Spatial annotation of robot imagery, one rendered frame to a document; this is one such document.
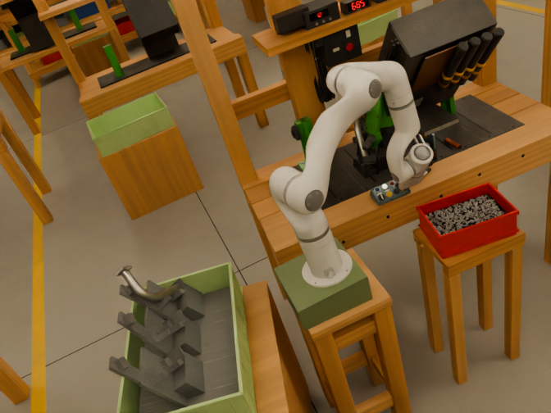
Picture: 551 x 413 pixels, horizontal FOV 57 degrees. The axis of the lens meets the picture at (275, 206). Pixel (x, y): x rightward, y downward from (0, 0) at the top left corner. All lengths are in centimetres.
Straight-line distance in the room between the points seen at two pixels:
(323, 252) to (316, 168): 32
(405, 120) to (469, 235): 52
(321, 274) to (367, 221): 46
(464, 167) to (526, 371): 101
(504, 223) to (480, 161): 39
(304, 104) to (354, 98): 94
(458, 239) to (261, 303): 81
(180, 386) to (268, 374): 31
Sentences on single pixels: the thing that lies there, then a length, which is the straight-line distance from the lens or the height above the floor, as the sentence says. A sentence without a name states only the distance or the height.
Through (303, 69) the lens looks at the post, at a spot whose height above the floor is 135.
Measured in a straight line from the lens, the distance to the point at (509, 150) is 246.
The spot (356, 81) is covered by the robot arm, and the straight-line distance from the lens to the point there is 163.
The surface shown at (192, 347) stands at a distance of 192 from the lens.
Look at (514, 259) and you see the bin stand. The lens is 226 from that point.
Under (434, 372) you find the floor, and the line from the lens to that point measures 273.
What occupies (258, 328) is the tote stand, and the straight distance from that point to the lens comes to 201.
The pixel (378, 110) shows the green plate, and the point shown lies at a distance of 227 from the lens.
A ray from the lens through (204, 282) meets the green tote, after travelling 212.
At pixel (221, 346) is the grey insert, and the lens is 194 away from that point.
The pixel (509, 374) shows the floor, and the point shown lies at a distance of 274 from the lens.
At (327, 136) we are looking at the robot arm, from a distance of 164.
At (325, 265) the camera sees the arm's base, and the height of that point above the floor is 103.
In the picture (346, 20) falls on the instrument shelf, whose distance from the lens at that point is 236.
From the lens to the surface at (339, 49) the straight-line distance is 240.
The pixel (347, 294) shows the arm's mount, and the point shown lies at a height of 93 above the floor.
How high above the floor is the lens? 227
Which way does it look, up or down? 36 degrees down
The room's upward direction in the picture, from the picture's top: 19 degrees counter-clockwise
